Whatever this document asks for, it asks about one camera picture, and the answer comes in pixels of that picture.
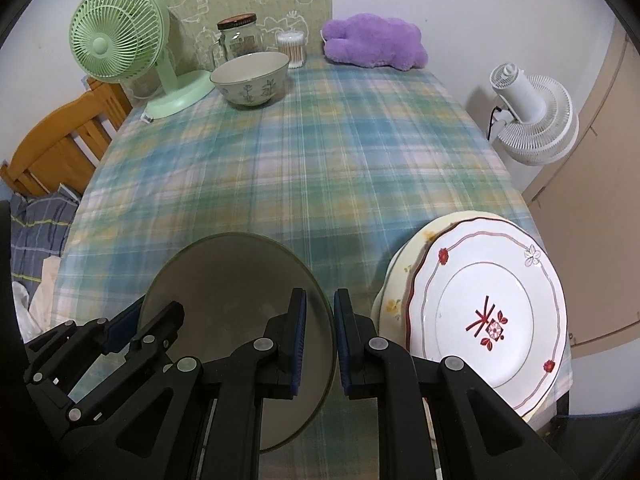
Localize scalloped yellow floral plate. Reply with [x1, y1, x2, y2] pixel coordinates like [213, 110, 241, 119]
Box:
[397, 210, 511, 281]

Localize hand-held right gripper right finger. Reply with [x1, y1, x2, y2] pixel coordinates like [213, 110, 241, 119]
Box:
[333, 287, 578, 480]

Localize blue plaid bedding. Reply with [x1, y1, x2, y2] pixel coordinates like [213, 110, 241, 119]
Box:
[7, 182, 81, 281]

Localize purple plush toy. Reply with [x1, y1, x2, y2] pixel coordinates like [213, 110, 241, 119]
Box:
[320, 14, 428, 71]

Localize red patterned white plate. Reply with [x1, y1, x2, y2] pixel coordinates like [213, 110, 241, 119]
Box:
[406, 217, 568, 418]

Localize cotton swab container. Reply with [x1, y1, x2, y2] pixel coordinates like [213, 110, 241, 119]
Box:
[276, 30, 307, 68]

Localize glass jar with dark lid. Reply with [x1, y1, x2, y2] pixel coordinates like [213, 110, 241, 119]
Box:
[209, 12, 265, 68]

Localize green desk fan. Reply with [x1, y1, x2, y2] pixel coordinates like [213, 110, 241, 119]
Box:
[69, 0, 217, 121]

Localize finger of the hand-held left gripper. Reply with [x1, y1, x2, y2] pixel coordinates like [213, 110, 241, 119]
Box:
[60, 301, 186, 433]
[22, 298, 145, 402]

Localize white desk fan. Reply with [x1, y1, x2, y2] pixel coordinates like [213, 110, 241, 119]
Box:
[487, 62, 581, 166]

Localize beige cabinet door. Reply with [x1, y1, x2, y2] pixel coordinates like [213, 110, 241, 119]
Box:
[520, 25, 640, 361]

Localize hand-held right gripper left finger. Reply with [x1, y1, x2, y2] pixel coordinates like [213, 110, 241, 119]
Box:
[60, 287, 308, 480]

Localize floral ceramic bowl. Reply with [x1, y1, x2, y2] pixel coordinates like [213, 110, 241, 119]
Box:
[210, 51, 291, 108]
[137, 231, 337, 453]

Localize plaid tablecloth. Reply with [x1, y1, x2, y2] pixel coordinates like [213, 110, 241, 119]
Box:
[50, 55, 573, 480]

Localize white cloth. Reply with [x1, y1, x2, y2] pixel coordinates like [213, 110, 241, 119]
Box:
[12, 255, 63, 343]

